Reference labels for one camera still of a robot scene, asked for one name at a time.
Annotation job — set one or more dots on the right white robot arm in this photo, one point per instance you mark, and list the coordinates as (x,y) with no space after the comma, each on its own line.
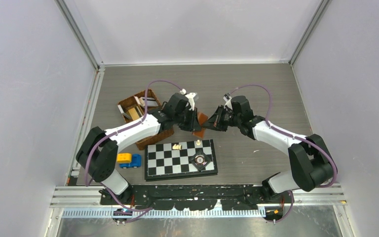
(311,165)

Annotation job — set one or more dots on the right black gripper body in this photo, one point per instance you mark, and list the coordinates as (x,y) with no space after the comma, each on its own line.
(227,119)

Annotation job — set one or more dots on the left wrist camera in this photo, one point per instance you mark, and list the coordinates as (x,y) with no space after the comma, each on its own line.
(192,98)

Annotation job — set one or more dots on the white magnetic stripe card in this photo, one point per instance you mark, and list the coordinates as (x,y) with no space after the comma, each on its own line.
(146,101)

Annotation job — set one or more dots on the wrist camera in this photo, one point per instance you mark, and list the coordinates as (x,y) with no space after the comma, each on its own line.
(227,97)
(192,98)

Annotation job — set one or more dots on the fallen cream chess piece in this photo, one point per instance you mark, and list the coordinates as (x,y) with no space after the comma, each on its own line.
(177,146)

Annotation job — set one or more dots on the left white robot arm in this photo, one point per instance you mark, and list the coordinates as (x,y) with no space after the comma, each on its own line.
(99,150)

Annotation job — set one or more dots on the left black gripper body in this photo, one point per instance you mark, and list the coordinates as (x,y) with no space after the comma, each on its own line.
(186,116)

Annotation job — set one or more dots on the black red round object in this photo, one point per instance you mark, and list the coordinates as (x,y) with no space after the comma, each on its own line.
(200,160)

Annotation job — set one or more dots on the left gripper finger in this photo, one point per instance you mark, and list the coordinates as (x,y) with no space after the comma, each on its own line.
(196,126)
(190,126)

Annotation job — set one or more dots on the brown leather card holder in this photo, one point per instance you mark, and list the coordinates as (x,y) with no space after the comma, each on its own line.
(202,118)

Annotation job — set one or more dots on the black white chessboard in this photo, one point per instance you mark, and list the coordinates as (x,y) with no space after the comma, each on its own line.
(163,163)

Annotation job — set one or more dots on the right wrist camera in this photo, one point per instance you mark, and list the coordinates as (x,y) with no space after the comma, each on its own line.
(227,97)

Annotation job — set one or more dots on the brown woven basket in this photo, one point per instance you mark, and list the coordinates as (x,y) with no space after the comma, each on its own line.
(130,103)

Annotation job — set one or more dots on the blue yellow toy truck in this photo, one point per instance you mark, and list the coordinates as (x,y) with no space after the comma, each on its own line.
(127,160)

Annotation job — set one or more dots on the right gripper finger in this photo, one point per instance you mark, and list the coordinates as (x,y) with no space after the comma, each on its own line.
(218,115)
(211,124)

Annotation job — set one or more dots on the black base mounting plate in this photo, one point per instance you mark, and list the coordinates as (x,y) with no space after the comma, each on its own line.
(196,197)

